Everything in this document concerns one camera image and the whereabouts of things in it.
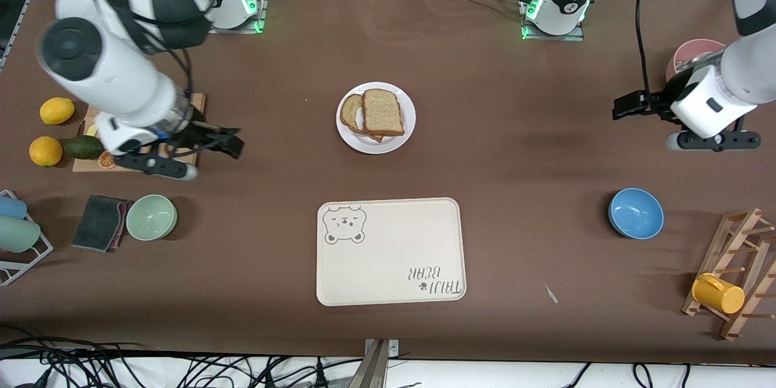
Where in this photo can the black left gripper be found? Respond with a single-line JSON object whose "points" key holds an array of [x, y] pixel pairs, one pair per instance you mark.
{"points": [[656, 103]]}

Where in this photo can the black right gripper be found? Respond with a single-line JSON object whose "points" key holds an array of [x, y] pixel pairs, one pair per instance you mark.
{"points": [[199, 133]]}

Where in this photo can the plain bread slice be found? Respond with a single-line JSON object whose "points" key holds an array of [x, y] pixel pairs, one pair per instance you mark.
{"points": [[383, 112]]}

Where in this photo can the white round plate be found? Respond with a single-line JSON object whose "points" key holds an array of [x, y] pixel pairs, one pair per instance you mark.
{"points": [[406, 136]]}

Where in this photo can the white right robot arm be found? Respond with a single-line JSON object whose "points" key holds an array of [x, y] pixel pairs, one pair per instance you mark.
{"points": [[109, 73]]}

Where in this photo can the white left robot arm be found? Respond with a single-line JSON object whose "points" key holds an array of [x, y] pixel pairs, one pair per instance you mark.
{"points": [[709, 103]]}

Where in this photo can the pink bowl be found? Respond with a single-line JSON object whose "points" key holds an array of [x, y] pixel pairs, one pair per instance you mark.
{"points": [[697, 47]]}

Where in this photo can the pale green bowl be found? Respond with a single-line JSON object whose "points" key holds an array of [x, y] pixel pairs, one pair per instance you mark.
{"points": [[151, 218]]}

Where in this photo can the orange slice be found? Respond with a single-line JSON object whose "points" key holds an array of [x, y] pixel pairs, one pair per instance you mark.
{"points": [[107, 160]]}

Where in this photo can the blue bowl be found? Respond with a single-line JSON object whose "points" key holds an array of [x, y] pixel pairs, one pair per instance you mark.
{"points": [[636, 213]]}

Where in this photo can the yellow plastic knife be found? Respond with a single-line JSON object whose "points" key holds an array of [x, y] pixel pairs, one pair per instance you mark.
{"points": [[92, 131]]}

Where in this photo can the wooden cutting board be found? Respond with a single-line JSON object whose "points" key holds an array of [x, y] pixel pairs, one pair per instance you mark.
{"points": [[85, 165]]}

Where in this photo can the green avocado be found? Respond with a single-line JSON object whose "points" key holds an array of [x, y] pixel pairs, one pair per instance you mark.
{"points": [[82, 147]]}

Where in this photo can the dark grey folded cloth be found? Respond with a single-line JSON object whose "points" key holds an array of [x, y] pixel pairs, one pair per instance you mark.
{"points": [[97, 224]]}

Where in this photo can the yellow lemon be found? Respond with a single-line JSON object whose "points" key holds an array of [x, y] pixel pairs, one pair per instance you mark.
{"points": [[45, 151], [57, 111]]}

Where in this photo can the wooden mug rack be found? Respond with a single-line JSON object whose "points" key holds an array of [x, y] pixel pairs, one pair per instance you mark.
{"points": [[722, 257]]}

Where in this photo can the small white paper scrap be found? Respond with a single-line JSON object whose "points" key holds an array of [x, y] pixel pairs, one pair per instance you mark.
{"points": [[551, 294]]}

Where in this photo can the cream tray with bear print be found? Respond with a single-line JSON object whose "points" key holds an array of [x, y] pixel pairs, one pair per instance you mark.
{"points": [[388, 254]]}

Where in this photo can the yellow mug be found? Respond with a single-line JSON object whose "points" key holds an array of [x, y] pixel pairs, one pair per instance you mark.
{"points": [[718, 294]]}

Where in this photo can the blue cup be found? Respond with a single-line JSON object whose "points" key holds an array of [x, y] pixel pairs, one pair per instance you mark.
{"points": [[11, 207]]}

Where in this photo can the pale green cup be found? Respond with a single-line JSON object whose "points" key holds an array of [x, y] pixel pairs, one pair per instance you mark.
{"points": [[18, 234]]}

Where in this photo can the aluminium side rail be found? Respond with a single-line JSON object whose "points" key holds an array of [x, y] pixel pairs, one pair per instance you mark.
{"points": [[9, 51]]}

